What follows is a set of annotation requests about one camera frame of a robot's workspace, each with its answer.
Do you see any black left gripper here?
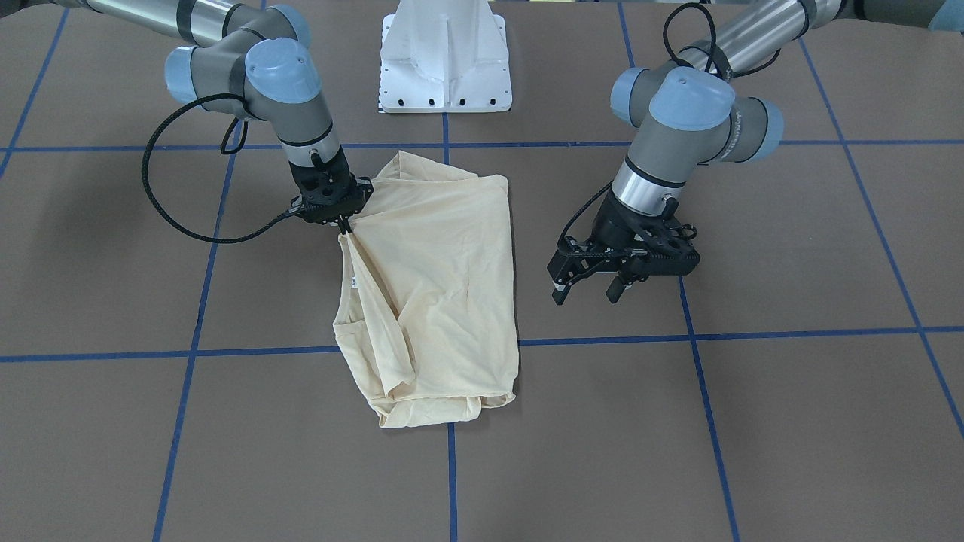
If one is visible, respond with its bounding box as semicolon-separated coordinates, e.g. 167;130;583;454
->
547;192;701;306

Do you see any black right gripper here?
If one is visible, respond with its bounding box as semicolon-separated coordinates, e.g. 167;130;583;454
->
289;150;374;234

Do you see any beige long-sleeve printed shirt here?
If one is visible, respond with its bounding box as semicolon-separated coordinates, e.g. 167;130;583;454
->
333;151;520;429

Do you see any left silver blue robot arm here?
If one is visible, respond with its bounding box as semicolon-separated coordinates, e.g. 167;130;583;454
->
548;1;962;305

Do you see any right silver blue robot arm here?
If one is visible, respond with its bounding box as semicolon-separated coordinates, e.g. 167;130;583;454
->
63;1;374;234

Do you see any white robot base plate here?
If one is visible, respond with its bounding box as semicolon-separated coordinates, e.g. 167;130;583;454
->
378;1;513;114

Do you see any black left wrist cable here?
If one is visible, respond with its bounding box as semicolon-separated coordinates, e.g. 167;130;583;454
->
561;2;780;242

